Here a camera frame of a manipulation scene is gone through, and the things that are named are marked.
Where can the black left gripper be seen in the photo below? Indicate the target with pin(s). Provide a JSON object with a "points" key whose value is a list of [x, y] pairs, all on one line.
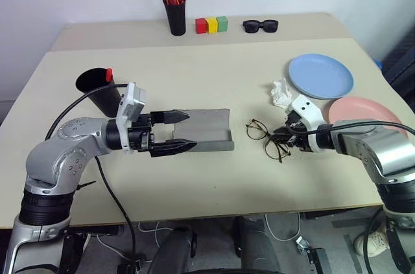
{"points": [[140, 139]]}

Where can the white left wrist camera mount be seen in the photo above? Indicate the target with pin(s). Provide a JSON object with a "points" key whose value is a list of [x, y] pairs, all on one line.
{"points": [[129, 105]]}

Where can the red capped marker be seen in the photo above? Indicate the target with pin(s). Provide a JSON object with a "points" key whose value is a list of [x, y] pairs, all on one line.
{"points": [[109, 74]]}

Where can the black sunglasses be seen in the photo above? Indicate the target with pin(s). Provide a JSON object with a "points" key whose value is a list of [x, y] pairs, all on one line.
{"points": [[251, 27]]}

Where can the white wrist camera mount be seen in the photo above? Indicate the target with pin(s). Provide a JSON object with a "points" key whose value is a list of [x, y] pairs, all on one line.
{"points": [[308, 109], [129, 105]]}

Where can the black woven chair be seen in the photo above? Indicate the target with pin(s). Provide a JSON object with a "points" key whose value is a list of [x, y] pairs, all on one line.
{"points": [[400, 66]]}

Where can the yellow wooden block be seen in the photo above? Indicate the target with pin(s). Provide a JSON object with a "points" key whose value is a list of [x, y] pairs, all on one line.
{"points": [[212, 25]]}

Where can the pink plate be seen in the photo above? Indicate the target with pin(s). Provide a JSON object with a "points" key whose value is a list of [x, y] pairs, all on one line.
{"points": [[356, 109]]}

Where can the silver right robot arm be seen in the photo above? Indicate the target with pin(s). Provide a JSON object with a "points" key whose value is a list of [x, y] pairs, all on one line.
{"points": [[373, 151]]}

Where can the tortoiseshell round eyeglasses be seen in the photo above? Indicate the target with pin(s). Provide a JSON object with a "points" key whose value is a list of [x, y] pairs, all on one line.
{"points": [[256, 130]]}

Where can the small metal clamp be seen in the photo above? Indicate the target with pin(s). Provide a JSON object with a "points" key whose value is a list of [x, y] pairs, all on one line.
{"points": [[302, 243]]}

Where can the dark grey rounded shape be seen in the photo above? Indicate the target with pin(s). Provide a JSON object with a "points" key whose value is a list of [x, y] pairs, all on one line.
{"points": [[172, 251], [256, 245]]}

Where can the tall black pen holder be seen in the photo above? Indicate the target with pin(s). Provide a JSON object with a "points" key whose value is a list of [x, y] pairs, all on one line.
{"points": [[175, 21]]}

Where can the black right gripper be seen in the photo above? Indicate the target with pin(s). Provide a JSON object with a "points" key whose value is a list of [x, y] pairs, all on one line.
{"points": [[296, 119]]}

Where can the crumpled white paper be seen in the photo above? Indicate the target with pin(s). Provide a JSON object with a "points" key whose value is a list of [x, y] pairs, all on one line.
{"points": [[279, 92]]}

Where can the black plastic cup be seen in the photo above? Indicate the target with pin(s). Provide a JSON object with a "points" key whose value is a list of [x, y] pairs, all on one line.
{"points": [[103, 99]]}

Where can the white shoe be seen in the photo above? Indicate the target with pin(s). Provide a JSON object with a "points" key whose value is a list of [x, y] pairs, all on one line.
{"points": [[373, 243]]}

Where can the red wooden block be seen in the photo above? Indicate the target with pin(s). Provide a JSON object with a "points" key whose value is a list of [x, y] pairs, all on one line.
{"points": [[201, 26]]}

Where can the blue plate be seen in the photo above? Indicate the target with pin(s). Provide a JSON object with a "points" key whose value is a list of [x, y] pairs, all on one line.
{"points": [[319, 74]]}

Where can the black table frame bar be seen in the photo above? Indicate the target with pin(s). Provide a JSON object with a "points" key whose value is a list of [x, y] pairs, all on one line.
{"points": [[340, 215]]}

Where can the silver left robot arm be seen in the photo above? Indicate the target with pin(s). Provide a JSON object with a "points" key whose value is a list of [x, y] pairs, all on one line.
{"points": [[55, 157]]}

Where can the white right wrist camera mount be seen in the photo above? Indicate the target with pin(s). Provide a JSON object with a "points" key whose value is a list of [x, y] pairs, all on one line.
{"points": [[308, 109]]}

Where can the green wooden block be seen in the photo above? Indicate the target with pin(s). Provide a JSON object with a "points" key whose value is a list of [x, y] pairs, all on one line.
{"points": [[222, 24]]}

